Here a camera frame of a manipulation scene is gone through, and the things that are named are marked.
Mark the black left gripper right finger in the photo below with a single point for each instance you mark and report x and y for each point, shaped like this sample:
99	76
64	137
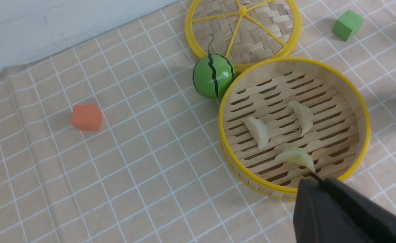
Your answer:
373	220

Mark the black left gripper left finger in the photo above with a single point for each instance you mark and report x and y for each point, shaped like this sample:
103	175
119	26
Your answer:
328	211

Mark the pale green dumpling front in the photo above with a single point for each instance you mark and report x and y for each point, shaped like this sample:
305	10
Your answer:
298	156

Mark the white dumpling front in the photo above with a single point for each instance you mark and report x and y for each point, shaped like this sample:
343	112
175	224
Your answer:
304	116

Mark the white dumpling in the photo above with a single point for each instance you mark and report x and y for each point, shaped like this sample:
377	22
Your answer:
259	130
304	116

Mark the yellow-rimmed bamboo steamer tray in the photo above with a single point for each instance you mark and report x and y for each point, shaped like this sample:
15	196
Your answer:
337	142

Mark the yellow-rimmed woven steamer lid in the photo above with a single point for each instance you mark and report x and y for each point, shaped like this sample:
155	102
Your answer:
244	31

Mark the green toy watermelon ball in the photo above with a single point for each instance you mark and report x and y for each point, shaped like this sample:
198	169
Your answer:
213	74

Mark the green wooden cube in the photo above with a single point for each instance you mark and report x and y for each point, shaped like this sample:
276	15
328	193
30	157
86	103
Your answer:
347	25

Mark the checkered beige tablecloth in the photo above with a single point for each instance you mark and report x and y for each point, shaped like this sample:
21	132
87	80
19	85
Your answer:
155	171

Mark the orange wooden cube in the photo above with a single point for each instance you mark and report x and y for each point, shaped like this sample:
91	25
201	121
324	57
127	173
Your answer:
86	117

